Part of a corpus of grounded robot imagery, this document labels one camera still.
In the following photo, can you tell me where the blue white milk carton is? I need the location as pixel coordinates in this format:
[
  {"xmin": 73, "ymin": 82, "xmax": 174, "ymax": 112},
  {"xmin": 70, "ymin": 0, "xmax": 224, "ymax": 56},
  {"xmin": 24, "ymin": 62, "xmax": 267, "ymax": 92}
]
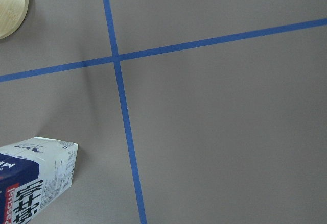
[{"xmin": 1, "ymin": 137, "xmax": 78, "ymax": 223}]

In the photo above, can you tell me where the wooden cup tree stand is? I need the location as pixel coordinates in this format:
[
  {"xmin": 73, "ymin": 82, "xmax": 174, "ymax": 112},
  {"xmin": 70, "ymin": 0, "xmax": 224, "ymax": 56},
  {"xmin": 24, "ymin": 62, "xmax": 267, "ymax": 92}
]
[{"xmin": 1, "ymin": 0, "xmax": 29, "ymax": 39}]

